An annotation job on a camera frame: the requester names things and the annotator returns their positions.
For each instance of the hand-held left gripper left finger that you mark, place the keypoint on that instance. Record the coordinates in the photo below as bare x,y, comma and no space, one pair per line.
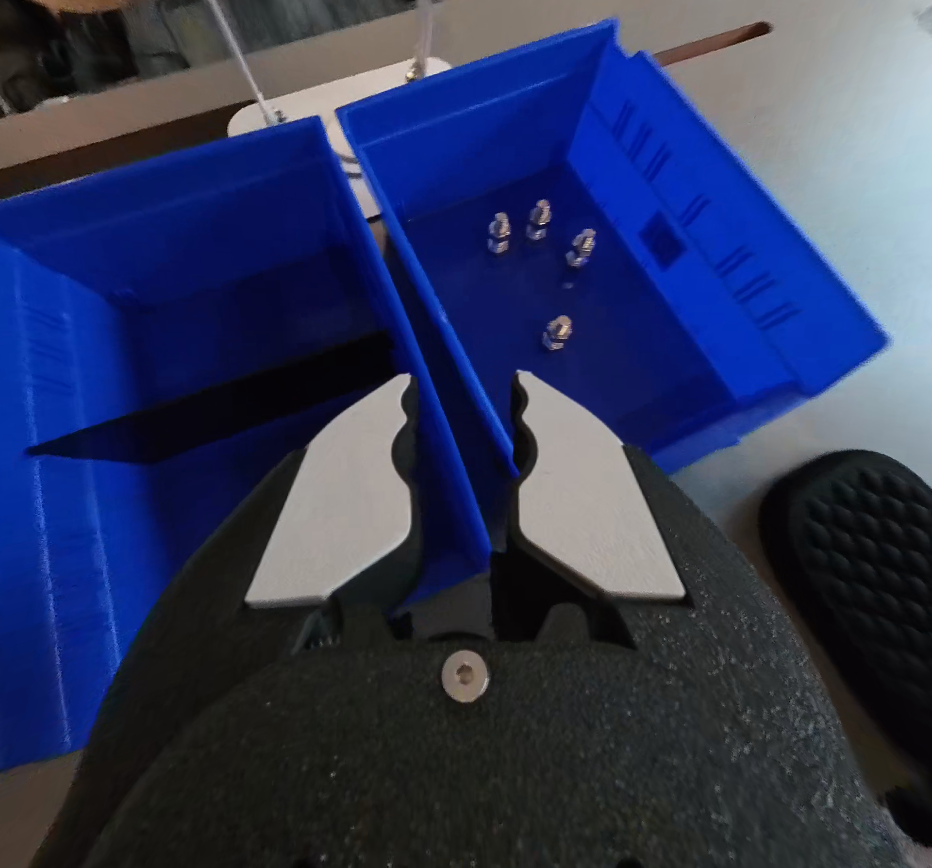
335,518

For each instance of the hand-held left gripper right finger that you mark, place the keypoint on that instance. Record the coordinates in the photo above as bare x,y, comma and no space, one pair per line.
597,518

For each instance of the blue bin with black divider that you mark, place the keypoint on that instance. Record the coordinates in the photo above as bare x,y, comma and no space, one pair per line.
182,227

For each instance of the blue plastic bin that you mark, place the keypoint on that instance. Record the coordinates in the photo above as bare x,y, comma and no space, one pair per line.
451,154

